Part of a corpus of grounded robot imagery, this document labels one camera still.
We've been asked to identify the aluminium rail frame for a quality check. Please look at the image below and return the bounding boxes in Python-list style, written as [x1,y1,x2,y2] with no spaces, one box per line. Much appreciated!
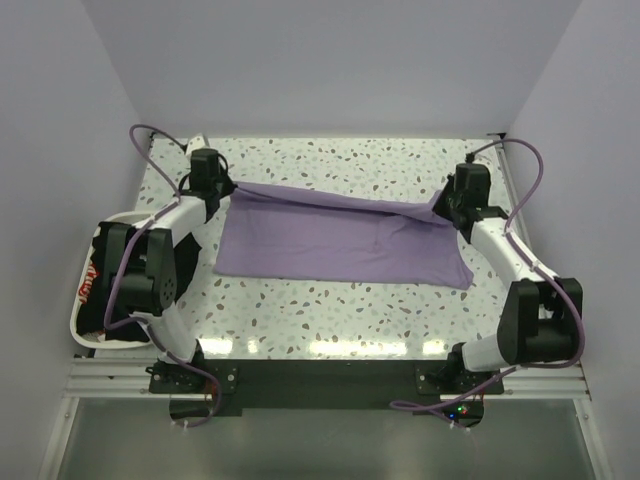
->
[69,136,586,418]

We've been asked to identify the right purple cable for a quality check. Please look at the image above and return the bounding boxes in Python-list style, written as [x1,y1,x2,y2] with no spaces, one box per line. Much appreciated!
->
[389,139,586,416]

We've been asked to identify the white laundry basket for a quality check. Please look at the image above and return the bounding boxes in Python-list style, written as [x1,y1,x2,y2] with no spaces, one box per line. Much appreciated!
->
[68,209,161,350]

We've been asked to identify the purple t-shirt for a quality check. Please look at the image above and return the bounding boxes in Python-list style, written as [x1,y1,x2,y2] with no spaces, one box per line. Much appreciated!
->
[215,182,474,290]

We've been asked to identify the black clothes in basket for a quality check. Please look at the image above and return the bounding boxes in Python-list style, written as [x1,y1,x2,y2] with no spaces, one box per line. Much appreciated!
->
[72,221,201,348]

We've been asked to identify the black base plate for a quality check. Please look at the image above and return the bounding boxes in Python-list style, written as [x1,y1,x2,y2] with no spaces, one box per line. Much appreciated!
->
[146,359,493,420]

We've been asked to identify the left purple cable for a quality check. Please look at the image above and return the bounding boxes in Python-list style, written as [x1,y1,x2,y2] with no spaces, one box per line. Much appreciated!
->
[102,123,229,429]

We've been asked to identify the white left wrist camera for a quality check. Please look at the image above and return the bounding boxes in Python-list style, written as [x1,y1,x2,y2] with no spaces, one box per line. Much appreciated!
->
[186,133,209,151]

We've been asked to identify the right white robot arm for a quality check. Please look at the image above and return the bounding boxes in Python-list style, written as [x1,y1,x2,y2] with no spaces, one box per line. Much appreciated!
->
[429,163,585,389]

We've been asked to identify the purple cable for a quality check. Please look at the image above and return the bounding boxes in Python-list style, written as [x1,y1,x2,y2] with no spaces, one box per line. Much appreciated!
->
[389,139,586,416]
[102,123,229,429]

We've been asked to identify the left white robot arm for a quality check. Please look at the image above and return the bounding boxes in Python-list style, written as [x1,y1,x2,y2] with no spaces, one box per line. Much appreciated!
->
[99,146,236,394]

